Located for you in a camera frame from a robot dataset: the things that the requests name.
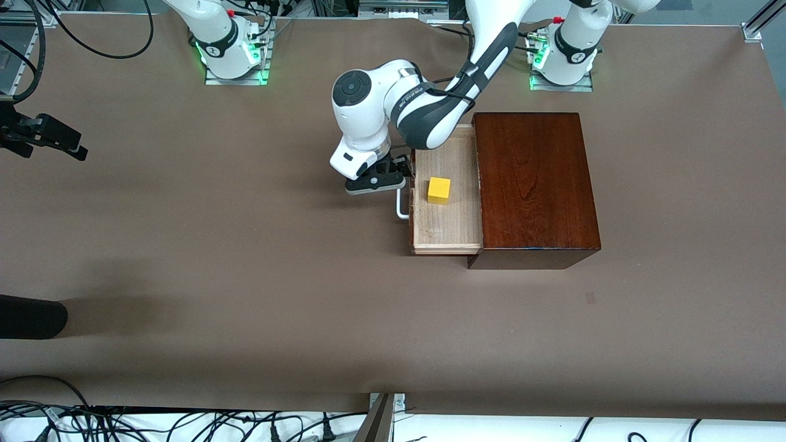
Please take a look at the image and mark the yellow cube block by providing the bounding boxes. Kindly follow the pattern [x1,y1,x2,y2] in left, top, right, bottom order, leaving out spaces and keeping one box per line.
[427,177,452,205]

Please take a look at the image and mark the light wood drawer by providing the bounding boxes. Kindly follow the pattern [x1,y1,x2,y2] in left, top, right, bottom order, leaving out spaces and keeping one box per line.
[408,124,483,256]

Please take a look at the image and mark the dark brown wooden cabinet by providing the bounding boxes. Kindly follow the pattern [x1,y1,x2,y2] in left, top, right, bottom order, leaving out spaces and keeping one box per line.
[468,112,602,270]

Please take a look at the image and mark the metal equipment rack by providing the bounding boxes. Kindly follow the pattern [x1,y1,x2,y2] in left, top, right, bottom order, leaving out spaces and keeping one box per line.
[359,0,449,19]

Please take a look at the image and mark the black ribbed cylinder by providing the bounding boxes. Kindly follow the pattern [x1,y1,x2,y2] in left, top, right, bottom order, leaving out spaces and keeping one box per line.
[0,295,69,340]

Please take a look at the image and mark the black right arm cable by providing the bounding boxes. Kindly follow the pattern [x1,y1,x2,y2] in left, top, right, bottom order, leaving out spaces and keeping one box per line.
[0,0,154,102]

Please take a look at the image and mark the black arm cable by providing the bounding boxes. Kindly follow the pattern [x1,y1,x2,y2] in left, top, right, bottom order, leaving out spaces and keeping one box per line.
[424,25,541,108]
[0,0,154,102]

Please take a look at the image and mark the aluminium frame rail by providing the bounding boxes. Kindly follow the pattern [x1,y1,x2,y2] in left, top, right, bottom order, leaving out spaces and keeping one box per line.
[0,9,62,28]
[740,0,786,44]

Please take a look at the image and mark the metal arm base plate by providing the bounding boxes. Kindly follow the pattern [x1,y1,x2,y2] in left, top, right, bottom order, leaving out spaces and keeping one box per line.
[204,37,271,86]
[529,69,594,93]

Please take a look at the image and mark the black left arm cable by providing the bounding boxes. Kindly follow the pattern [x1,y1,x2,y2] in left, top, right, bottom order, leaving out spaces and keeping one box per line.
[424,25,541,108]

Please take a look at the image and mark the grey metal post with bracket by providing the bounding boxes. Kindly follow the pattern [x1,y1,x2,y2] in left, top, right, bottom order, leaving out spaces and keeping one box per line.
[352,393,407,442]

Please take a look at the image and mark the tangled black floor cables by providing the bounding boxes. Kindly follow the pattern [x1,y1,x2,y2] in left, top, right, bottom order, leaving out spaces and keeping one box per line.
[0,399,369,442]

